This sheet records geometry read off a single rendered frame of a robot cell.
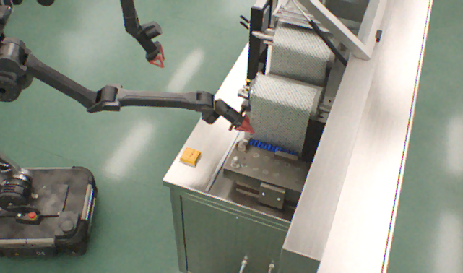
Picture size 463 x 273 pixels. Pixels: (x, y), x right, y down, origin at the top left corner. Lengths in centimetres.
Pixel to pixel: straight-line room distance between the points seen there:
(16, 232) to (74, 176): 46
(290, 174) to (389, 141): 51
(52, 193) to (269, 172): 147
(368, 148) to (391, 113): 19
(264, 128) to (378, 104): 52
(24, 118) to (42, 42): 96
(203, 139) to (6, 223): 129
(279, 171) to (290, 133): 16
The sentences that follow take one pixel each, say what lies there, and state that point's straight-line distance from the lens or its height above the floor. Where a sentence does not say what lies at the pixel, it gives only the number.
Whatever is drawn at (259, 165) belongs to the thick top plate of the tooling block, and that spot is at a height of 103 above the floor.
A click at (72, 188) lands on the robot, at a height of 24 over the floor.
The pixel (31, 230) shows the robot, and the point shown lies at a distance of 283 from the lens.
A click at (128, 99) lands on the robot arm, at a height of 124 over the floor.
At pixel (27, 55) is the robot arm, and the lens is 185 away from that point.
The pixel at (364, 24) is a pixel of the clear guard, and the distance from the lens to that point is 155.
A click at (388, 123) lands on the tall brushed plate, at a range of 158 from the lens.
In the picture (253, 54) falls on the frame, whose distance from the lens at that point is 215.
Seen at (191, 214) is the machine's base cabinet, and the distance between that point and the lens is 215.
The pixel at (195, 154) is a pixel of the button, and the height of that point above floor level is 92.
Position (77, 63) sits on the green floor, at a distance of 421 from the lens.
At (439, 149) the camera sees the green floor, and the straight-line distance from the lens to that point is 372.
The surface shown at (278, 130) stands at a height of 112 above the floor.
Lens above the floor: 248
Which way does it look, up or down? 47 degrees down
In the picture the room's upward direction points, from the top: 3 degrees clockwise
